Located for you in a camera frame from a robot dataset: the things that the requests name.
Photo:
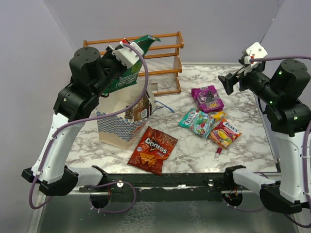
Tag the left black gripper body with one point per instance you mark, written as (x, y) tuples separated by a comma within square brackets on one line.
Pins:
[(112, 67)]

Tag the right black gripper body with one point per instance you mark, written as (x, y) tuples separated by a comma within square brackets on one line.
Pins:
[(252, 77)]

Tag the green Real chips bag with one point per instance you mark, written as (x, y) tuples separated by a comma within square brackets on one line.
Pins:
[(129, 77)]

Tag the yellow snack packet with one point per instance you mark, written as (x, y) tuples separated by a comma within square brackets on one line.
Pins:
[(219, 115)]

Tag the teal Fox's mint candy bag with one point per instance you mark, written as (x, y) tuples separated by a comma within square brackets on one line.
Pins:
[(198, 122)]

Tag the orange Fox's fruit candy bag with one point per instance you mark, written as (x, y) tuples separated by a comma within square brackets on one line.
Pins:
[(224, 134)]

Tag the brown kettle chips bag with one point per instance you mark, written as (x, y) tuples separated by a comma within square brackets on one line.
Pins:
[(140, 111)]

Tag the blue checkered paper bag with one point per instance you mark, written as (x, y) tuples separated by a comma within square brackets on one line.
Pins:
[(116, 130)]

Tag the red Doritos chips bag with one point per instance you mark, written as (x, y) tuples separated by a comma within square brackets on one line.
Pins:
[(152, 150)]

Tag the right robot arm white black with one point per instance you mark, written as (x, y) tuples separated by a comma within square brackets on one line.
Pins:
[(290, 121)]

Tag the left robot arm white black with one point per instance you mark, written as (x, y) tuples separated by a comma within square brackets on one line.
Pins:
[(91, 75)]

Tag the purple snack packet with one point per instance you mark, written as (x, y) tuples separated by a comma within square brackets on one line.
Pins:
[(207, 99)]

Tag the wooden two-tier shelf rack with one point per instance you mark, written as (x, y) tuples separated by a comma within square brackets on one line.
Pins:
[(162, 59)]

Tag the small red lip balm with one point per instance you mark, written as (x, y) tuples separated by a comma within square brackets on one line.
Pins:
[(218, 152)]

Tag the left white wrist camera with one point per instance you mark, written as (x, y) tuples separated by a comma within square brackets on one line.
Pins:
[(126, 55)]

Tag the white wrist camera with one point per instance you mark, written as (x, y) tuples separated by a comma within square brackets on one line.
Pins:
[(126, 55), (255, 51)]

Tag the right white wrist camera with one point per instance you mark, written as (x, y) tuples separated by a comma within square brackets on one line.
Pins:
[(255, 51)]

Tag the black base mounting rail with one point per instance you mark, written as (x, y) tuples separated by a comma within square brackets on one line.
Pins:
[(167, 187)]

